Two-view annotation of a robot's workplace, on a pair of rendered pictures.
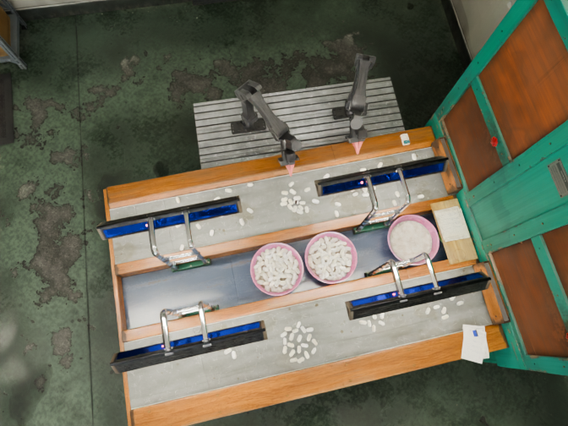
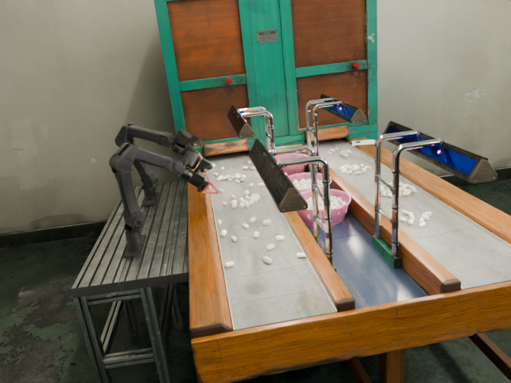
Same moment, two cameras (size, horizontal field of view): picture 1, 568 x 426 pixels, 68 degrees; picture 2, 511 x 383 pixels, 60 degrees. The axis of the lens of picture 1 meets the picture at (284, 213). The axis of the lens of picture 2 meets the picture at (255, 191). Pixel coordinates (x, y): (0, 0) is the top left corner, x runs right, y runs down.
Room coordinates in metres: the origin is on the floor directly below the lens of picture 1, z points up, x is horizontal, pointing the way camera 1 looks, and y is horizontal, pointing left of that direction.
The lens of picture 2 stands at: (0.24, 1.90, 1.51)
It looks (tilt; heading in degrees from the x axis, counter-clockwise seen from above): 20 degrees down; 281
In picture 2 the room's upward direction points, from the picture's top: 6 degrees counter-clockwise
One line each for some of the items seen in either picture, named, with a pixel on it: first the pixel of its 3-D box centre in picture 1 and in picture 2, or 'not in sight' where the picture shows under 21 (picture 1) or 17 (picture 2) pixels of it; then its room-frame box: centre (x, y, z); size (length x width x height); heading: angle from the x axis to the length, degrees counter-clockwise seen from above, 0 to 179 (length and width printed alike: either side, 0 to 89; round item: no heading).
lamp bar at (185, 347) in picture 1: (190, 346); (429, 146); (-0.07, 0.32, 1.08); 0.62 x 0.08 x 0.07; 108
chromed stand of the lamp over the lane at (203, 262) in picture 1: (181, 242); (299, 213); (0.38, 0.47, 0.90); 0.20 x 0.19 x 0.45; 108
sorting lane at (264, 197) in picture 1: (284, 203); (245, 208); (0.68, 0.00, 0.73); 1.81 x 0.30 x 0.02; 108
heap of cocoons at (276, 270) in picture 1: (276, 270); (321, 210); (0.32, 0.01, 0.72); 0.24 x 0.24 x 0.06
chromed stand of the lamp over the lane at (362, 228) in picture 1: (376, 202); (256, 149); (0.68, -0.45, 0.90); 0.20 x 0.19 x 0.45; 108
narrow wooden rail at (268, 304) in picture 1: (305, 297); (347, 197); (0.20, -0.15, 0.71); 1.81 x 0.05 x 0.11; 108
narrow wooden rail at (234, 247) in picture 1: (292, 235); (282, 207); (0.51, -0.05, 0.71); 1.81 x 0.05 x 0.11; 108
